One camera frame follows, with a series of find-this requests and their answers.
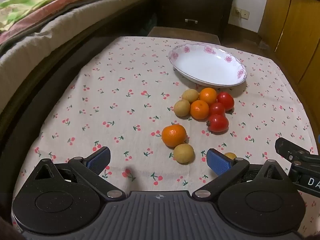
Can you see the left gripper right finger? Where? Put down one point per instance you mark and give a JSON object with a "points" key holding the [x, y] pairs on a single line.
{"points": [[227, 170]]}

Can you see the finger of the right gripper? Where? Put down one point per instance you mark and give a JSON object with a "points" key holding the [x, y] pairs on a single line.
{"points": [[291, 151]]}

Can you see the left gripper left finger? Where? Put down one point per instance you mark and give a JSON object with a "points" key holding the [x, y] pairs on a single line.
{"points": [[87, 172]]}

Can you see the tan longan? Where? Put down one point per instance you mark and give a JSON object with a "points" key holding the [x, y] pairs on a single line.
{"points": [[182, 108], [230, 155], [190, 95], [184, 153]]}

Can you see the tan longan front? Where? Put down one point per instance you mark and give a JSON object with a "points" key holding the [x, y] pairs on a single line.
{"points": [[184, 153]]}

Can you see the red tomato front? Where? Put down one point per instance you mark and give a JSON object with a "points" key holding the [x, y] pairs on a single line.
{"points": [[217, 123]]}

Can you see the red tomato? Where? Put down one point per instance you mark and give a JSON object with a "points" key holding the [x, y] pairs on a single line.
{"points": [[217, 123], [217, 108], [226, 100]]}

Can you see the orange tangerine front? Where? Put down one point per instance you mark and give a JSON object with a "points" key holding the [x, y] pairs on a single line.
{"points": [[174, 135]]}

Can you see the orange tangerine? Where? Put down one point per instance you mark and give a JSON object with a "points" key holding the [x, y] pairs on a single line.
{"points": [[208, 95], [199, 110], [174, 135]]}

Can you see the red tomato back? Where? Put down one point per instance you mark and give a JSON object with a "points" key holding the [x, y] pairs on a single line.
{"points": [[226, 100]]}

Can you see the orange tangerine back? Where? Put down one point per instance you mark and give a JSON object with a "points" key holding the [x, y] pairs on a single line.
{"points": [[208, 95]]}

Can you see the tan longan back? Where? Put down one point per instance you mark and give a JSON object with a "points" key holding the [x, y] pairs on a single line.
{"points": [[190, 95]]}

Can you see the cherry print tablecloth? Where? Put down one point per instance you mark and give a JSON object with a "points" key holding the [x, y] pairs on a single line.
{"points": [[123, 99]]}

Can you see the white floral plate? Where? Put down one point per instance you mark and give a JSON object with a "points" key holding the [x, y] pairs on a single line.
{"points": [[208, 65]]}

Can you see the yellow wooden wardrobe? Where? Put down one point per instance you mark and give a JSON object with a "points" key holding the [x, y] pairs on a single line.
{"points": [[291, 29]]}

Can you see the grey bed mattress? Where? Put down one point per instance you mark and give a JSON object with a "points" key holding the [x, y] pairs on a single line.
{"points": [[20, 57]]}

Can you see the dark wooden nightstand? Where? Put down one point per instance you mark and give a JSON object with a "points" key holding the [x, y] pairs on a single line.
{"points": [[208, 16]]}

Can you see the wall power outlet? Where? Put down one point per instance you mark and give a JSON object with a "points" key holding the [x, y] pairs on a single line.
{"points": [[241, 13]]}

